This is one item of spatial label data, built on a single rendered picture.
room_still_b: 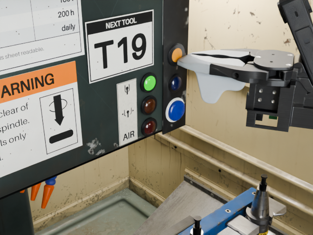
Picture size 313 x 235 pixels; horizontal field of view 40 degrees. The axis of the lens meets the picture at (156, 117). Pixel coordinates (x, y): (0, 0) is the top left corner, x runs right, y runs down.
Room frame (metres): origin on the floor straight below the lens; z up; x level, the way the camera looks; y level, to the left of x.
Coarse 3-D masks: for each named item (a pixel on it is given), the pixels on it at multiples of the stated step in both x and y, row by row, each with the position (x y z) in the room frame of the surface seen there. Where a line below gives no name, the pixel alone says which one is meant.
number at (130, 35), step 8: (120, 32) 0.49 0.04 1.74; (128, 32) 0.50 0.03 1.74; (136, 32) 0.50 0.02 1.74; (144, 32) 0.51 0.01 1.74; (120, 40) 0.49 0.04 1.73; (128, 40) 0.50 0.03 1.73; (136, 40) 0.50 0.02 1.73; (144, 40) 0.51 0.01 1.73; (120, 48) 0.49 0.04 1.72; (128, 48) 0.50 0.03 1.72; (136, 48) 0.50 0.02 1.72; (144, 48) 0.51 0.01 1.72; (120, 56) 0.49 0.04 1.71; (128, 56) 0.49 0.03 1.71; (136, 56) 0.50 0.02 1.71; (144, 56) 0.51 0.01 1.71; (120, 64) 0.49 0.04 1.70; (128, 64) 0.49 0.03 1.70
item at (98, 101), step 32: (96, 0) 0.47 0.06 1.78; (128, 0) 0.50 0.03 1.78; (160, 0) 0.53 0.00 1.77; (160, 32) 0.53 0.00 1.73; (160, 64) 0.53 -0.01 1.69; (96, 96) 0.46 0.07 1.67; (160, 96) 0.53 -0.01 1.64; (96, 128) 0.46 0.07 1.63; (160, 128) 0.53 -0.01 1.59; (64, 160) 0.43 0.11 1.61; (0, 192) 0.38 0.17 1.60
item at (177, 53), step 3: (177, 48) 0.55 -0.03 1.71; (174, 51) 0.54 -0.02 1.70; (177, 51) 0.55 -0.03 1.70; (180, 51) 0.55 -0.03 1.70; (174, 54) 0.54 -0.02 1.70; (177, 54) 0.55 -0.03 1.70; (180, 54) 0.55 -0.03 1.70; (174, 57) 0.54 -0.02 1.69; (177, 57) 0.55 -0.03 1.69; (180, 57) 0.55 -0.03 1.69; (174, 60) 0.54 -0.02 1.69
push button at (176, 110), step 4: (176, 100) 0.55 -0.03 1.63; (172, 104) 0.54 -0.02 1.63; (176, 104) 0.54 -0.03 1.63; (180, 104) 0.54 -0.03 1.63; (172, 108) 0.54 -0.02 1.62; (176, 108) 0.54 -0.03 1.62; (180, 108) 0.54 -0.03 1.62; (184, 108) 0.55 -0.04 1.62; (168, 112) 0.54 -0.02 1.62; (172, 112) 0.54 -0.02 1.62; (176, 112) 0.54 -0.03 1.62; (180, 112) 0.54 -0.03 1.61; (172, 116) 0.54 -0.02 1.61; (176, 116) 0.54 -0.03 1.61; (180, 116) 0.55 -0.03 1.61; (176, 120) 0.54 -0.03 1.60
